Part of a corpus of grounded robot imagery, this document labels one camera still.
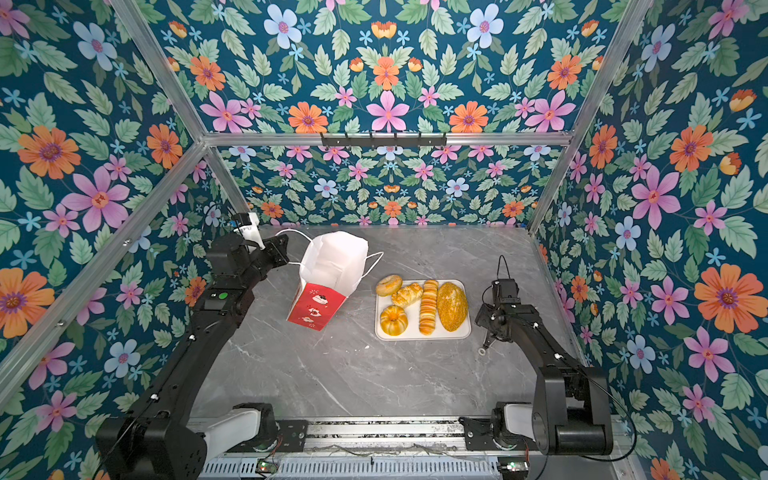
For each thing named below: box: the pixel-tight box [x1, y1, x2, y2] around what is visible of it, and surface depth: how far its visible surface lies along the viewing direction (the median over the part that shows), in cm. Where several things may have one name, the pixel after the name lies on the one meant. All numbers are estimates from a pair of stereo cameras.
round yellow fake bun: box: [437, 282, 468, 332], surface depth 93 cm
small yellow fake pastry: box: [391, 282, 423, 308], surface depth 98 cm
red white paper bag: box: [286, 231, 369, 331], surface depth 84 cm
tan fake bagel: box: [376, 274, 403, 297], surface depth 98 cm
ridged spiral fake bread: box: [419, 279, 439, 336], surface depth 97 cm
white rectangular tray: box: [375, 279, 472, 340], surface depth 95 cm
